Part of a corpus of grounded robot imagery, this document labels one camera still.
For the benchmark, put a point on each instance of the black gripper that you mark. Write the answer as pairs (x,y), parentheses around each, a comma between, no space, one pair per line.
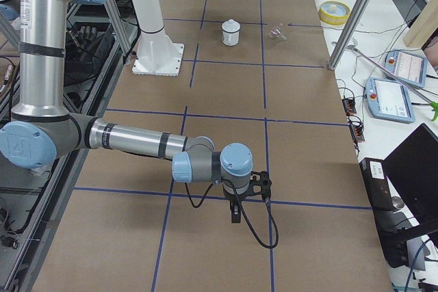
(235,202)

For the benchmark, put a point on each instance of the white enamel mug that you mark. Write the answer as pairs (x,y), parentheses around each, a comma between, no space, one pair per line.
(230,35)

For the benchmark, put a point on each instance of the clear plastic funnel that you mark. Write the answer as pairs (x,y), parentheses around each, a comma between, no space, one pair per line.
(276,33)

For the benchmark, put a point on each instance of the white mug lid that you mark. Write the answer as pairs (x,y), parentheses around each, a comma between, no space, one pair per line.
(230,25)

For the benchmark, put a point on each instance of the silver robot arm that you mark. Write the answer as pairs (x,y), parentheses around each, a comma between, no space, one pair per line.
(42,129)

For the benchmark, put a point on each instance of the black computer box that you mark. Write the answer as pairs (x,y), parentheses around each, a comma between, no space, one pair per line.
(399,250)

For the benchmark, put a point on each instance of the black monitor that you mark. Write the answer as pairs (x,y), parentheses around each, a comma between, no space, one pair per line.
(412,170)

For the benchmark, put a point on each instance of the near blue teach pendant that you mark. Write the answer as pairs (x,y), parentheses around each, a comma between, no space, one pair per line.
(389,100)

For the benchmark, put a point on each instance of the blue teach pendant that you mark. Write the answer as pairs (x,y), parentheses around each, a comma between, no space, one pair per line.
(407,66)
(389,100)

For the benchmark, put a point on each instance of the yellow tape roll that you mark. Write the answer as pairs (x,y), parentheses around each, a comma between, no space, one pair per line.
(334,13)

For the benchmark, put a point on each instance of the far blue teach pendant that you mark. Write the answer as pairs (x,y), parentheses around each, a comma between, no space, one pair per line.
(407,66)

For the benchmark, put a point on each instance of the metal reacher grabber tool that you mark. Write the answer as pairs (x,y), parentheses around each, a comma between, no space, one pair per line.
(432,105)

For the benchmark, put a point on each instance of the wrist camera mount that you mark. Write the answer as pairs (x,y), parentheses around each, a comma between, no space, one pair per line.
(260,185)

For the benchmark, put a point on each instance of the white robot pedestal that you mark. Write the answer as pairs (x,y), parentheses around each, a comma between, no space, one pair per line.
(156,53)

